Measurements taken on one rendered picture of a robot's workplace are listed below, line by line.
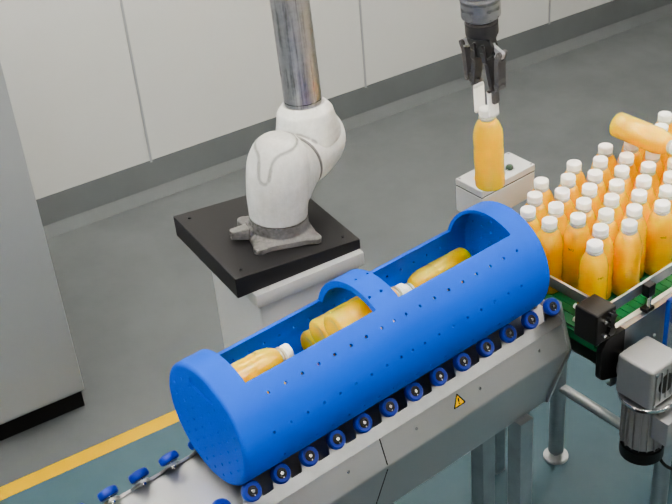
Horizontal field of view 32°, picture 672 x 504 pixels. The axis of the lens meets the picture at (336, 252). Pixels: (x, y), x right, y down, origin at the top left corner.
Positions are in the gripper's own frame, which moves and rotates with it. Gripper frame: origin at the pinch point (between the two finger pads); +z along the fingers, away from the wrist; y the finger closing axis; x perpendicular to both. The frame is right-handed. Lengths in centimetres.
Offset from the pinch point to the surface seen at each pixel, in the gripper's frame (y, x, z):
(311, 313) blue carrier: -4, -54, 34
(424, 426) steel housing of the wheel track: 21, -45, 58
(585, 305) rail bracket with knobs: 27, 2, 47
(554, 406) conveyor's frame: -14, 33, 123
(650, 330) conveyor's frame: 31, 23, 64
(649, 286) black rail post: 31, 21, 50
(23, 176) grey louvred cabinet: -138, -65, 43
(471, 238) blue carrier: -2.2, -5.6, 36.4
